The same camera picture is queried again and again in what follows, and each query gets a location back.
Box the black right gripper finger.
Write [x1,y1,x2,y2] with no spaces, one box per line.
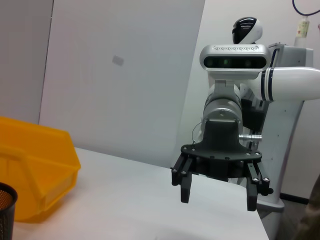
[245,161,274,212]
[171,151,196,204]

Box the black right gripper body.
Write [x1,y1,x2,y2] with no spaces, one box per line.
[180,118,263,180]

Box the black mesh pen holder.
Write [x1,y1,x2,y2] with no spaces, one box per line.
[0,182,19,240]

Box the white backdrop board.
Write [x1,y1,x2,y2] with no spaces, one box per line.
[38,0,206,167]

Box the black white robot head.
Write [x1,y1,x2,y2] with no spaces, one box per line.
[231,16,264,45]

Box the white hanging power strip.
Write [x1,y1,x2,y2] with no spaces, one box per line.
[294,16,311,48]

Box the yellow plastic bin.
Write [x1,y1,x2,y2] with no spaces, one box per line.
[0,116,82,223]

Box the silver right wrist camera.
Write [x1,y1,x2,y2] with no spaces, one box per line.
[199,44,272,87]

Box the blue wall cable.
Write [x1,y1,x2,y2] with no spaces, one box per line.
[292,0,320,16]

